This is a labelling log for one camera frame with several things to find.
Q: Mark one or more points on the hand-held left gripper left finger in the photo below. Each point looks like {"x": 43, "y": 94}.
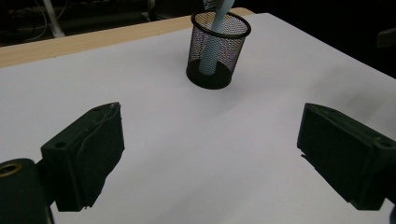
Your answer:
{"x": 84, "y": 155}

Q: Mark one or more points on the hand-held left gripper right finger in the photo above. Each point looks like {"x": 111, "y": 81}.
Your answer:
{"x": 348, "y": 155}

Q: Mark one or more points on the black mesh pen cup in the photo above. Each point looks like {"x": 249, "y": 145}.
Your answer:
{"x": 208, "y": 81}

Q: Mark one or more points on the light blue hairbrush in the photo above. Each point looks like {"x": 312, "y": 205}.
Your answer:
{"x": 221, "y": 18}

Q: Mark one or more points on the white table mat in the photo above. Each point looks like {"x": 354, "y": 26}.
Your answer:
{"x": 186, "y": 130}

